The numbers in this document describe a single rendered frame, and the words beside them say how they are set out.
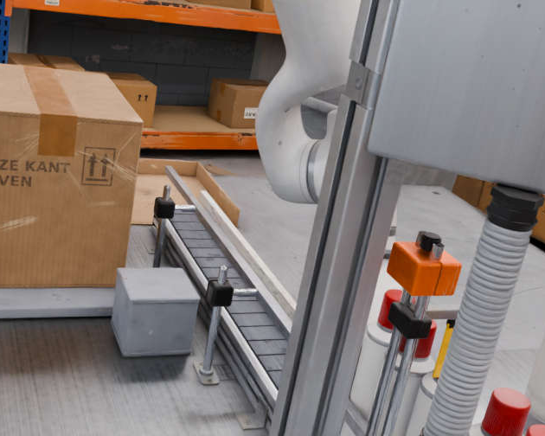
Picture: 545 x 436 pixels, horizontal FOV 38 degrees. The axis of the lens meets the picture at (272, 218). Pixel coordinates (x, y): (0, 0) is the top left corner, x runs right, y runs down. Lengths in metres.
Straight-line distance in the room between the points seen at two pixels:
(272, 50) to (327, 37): 5.08
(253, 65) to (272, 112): 4.99
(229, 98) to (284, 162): 4.10
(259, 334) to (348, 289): 0.50
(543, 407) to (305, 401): 0.44
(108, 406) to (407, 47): 0.65
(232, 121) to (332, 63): 4.20
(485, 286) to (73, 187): 0.76
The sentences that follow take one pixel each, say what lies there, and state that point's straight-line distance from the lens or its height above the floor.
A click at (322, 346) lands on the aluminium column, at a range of 0.64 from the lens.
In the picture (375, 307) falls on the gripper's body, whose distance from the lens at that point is 0.90.
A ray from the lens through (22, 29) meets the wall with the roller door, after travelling 5.12.
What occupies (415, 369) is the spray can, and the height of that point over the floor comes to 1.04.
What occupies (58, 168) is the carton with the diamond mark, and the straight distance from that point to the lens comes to 1.17.
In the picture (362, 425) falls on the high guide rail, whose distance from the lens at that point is 0.84.
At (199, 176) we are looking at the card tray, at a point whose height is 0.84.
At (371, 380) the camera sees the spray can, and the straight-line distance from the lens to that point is 0.86.
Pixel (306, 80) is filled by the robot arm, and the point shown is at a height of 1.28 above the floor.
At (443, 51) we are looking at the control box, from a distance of 0.53.
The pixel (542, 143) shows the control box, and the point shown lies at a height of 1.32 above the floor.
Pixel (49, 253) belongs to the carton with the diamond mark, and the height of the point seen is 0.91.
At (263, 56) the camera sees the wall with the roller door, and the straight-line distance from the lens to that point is 5.84.
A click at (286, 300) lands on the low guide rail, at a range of 1.16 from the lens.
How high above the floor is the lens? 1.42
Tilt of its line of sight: 20 degrees down
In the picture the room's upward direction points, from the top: 11 degrees clockwise
